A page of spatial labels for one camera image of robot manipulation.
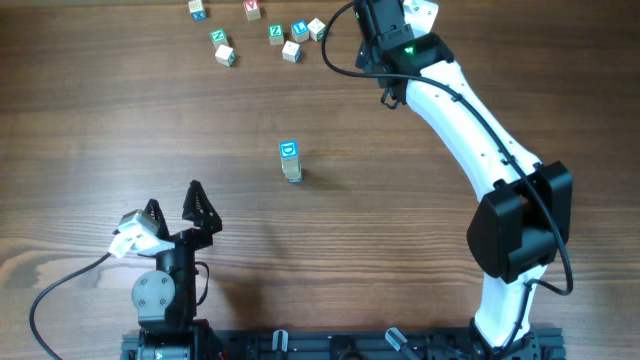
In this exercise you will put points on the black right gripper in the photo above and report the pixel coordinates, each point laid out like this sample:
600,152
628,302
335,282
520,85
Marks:
363,61

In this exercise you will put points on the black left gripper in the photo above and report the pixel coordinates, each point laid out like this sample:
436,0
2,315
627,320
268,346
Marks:
209,223

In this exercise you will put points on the block with green J top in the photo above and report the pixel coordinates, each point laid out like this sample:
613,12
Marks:
294,176

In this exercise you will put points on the plain block red side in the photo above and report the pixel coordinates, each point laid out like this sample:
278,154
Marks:
293,171

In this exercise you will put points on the block with green E top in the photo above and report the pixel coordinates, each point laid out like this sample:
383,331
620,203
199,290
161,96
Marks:
290,163

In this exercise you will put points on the block with blue D top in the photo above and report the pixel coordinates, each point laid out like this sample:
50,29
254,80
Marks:
288,149

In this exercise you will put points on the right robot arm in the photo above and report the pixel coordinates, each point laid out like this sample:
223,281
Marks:
522,220

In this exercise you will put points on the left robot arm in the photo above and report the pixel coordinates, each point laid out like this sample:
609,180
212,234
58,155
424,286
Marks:
165,298

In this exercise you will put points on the plain block dark green side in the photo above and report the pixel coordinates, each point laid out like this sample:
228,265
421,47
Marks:
317,29

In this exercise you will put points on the block with blue L top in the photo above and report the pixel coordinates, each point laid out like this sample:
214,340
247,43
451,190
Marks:
300,31

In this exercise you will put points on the block with green Z middle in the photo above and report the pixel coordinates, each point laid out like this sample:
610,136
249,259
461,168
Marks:
276,34

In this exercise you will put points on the block with green z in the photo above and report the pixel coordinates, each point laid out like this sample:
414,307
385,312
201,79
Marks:
276,34
219,37

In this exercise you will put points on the block with red V top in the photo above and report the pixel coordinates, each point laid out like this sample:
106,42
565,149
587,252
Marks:
252,9

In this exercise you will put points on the block with green Z top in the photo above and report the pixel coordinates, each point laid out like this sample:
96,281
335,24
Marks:
219,37

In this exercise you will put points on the block with blue X side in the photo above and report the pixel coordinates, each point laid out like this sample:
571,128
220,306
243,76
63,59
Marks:
197,10

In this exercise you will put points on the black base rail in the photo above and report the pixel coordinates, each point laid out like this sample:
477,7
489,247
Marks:
330,345

